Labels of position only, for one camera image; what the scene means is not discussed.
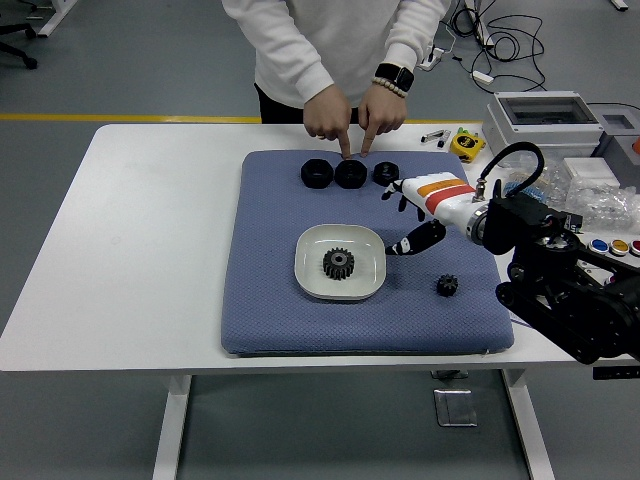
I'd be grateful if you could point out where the person's right hand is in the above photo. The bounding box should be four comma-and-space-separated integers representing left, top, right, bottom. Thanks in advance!
303, 82, 354, 161

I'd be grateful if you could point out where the person's left hand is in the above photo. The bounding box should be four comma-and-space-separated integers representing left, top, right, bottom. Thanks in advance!
357, 84, 409, 157

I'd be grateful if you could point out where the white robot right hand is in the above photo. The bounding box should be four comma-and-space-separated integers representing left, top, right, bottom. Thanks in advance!
381, 172, 479, 257

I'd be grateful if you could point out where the large black hex nut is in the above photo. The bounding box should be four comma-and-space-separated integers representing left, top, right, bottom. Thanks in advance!
299, 158, 335, 190
333, 159, 369, 190

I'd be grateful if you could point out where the large black steel gear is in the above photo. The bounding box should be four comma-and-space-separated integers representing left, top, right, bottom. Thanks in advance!
321, 247, 356, 283

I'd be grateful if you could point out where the small black hex nut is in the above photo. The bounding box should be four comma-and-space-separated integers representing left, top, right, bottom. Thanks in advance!
372, 161, 401, 187

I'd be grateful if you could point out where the small white box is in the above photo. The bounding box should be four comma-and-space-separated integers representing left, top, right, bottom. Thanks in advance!
562, 156, 619, 189

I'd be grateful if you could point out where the grey three-button control box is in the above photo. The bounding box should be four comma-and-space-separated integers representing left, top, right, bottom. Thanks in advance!
574, 234, 640, 281

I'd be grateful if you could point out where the grey box with orange button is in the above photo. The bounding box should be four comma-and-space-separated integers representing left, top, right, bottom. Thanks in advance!
597, 112, 640, 189

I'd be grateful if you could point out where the black wrist watch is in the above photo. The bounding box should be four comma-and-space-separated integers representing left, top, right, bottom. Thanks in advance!
374, 62, 416, 94

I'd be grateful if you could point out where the yellow tape measure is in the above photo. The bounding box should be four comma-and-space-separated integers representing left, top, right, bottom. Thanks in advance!
448, 127, 487, 164

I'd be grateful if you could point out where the white power strip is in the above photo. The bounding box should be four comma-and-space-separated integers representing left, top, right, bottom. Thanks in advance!
417, 46, 445, 71

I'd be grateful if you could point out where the person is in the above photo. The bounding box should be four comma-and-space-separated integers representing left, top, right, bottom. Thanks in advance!
221, 0, 451, 161

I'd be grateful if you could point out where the blue resistor tape strip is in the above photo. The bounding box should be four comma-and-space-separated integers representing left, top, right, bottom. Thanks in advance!
503, 177, 547, 201

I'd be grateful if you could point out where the clear plastic bag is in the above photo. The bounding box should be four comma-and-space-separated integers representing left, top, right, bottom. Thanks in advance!
499, 151, 566, 201

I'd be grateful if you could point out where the white desk leg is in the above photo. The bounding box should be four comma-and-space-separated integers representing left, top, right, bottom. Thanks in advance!
464, 0, 495, 49
37, 0, 79, 39

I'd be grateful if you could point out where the white square shallow dish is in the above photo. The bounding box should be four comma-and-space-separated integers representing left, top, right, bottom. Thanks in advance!
292, 222, 387, 302

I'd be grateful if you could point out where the blue-grey quilted cushion mat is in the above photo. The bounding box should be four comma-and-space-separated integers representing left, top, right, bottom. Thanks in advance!
219, 148, 515, 359

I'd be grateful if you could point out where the bubble wrap bag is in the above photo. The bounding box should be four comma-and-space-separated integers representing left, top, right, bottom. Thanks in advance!
564, 177, 640, 234

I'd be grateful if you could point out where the grey metal floor plate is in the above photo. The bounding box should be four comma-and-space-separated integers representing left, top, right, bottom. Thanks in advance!
432, 388, 478, 428

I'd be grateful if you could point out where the black table control panel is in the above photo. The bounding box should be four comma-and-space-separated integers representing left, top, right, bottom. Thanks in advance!
592, 366, 640, 380

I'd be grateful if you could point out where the white table leg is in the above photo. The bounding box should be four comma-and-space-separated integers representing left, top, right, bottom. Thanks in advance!
501, 369, 556, 480
152, 374, 194, 480

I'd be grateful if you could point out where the black office chair base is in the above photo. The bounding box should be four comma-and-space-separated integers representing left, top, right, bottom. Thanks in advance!
0, 22, 39, 70

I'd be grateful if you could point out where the white bead bracelet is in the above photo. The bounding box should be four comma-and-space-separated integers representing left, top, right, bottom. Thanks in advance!
370, 74, 409, 99

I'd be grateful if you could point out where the grey enclosure with clear lid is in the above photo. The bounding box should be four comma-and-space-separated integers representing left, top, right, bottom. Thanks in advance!
480, 90, 609, 169

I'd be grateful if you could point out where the black floor cable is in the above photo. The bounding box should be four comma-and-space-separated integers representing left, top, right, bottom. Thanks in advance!
449, 0, 549, 92

